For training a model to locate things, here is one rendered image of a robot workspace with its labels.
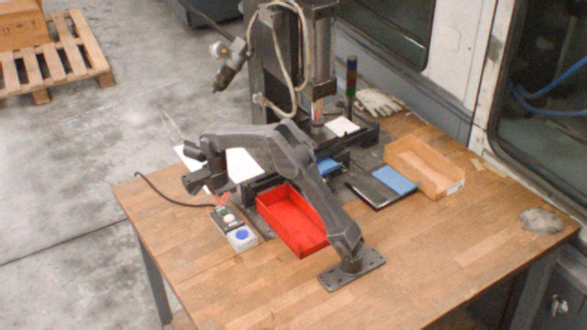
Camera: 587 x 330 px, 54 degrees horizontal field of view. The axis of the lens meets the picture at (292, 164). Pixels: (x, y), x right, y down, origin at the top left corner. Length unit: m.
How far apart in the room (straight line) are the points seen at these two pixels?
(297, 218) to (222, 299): 0.36
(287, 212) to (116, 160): 2.01
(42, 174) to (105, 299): 1.11
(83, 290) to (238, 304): 1.48
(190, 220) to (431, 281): 0.74
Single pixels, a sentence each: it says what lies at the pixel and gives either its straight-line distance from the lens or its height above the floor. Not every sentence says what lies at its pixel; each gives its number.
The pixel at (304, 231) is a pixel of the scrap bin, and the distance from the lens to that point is 1.74.
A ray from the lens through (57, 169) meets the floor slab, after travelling 3.72.
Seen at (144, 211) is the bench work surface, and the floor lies 0.90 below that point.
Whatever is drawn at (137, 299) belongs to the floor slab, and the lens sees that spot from 2.84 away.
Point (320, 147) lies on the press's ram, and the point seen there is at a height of 1.06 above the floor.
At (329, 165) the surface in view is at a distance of 1.84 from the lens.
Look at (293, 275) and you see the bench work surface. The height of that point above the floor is 0.90.
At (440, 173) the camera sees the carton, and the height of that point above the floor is 0.91.
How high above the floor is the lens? 2.14
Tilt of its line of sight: 39 degrees down
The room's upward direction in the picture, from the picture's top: 2 degrees counter-clockwise
